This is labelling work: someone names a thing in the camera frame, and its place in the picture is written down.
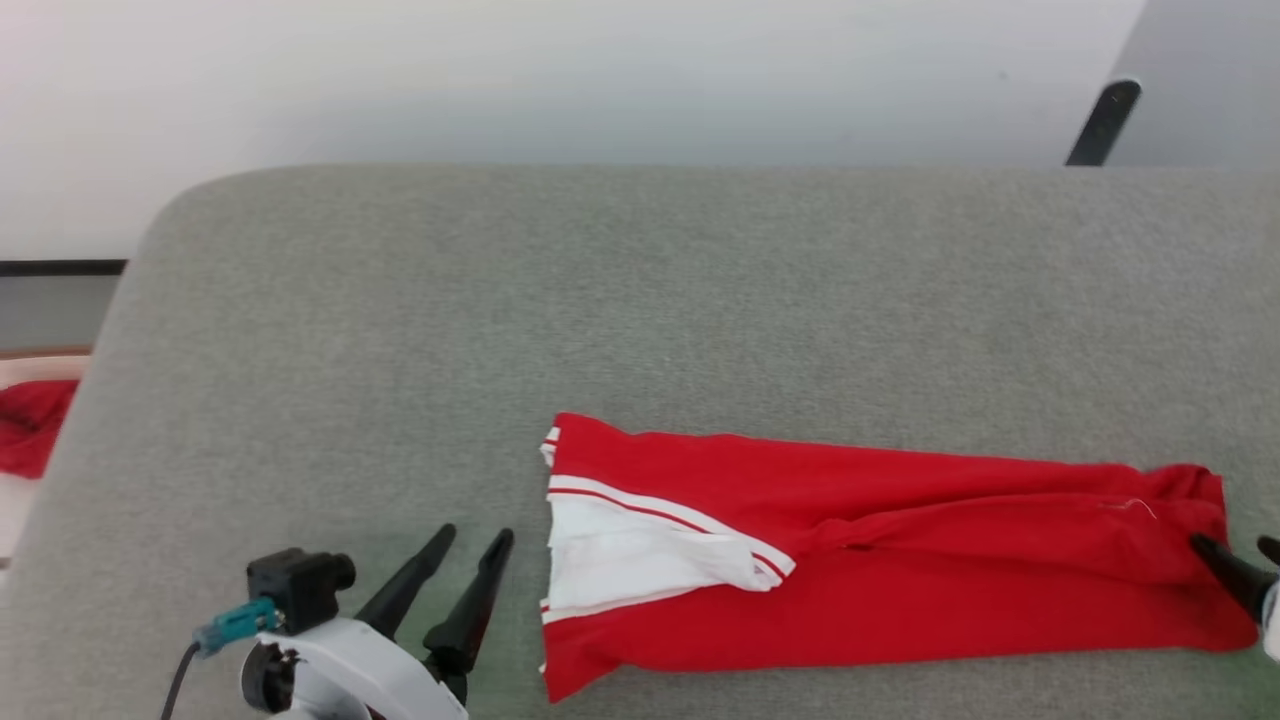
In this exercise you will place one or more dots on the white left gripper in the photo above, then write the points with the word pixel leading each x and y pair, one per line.
pixel 350 670

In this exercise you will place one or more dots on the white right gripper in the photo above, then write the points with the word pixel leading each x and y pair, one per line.
pixel 1273 620

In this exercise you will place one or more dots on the red and white garment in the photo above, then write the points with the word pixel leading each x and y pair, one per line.
pixel 900 560

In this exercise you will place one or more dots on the beige laundry basket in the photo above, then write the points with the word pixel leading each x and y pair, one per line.
pixel 15 510

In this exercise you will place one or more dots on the crumpled red cloth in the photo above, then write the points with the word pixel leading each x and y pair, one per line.
pixel 30 425

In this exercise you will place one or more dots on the black rounded furniture leg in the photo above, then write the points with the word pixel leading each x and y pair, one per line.
pixel 1105 120

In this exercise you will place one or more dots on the black baseboard strip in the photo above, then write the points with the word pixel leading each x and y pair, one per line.
pixel 60 268

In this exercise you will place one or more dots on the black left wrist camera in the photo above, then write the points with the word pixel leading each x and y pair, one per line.
pixel 300 585

